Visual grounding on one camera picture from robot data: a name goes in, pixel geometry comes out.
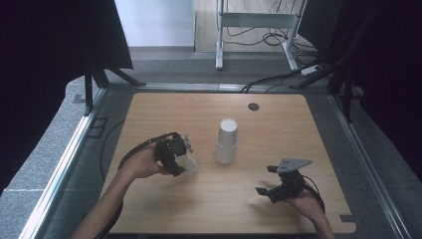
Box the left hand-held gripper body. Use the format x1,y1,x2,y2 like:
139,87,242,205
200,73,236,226
153,131,194,168

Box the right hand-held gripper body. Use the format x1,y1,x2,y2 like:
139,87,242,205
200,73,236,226
267,157,314,204

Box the person's right hand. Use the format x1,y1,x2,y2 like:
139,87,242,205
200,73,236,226
284,188,325,221

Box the person's left hand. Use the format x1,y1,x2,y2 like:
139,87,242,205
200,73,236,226
122,144,171,181

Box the black tripod stand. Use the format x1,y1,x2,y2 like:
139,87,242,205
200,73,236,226
83,54,147,118

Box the black metal stand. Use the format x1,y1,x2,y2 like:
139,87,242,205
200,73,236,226
290,6,380,124

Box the white power strip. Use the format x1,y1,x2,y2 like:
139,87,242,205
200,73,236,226
301,64,322,77

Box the white metal stand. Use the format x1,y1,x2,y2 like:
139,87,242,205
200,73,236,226
215,0,309,72

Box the dark curtain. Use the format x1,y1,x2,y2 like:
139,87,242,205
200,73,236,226
331,0,422,183
0,0,134,197

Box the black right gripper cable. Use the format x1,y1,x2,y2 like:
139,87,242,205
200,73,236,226
303,174,326,214

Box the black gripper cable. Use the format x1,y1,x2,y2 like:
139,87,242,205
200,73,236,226
303,174,326,214
95,131,178,239

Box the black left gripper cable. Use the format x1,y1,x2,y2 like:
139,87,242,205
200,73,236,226
95,131,178,239

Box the thin black floor cable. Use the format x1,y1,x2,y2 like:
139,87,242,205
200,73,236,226
99,119,125,182

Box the aluminium floor rail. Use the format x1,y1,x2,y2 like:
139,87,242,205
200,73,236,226
327,94,413,239
18,88,107,239

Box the black power cable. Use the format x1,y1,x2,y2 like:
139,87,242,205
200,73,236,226
241,70,305,94

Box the black floor cables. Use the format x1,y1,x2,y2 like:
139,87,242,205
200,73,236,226
222,0,320,58

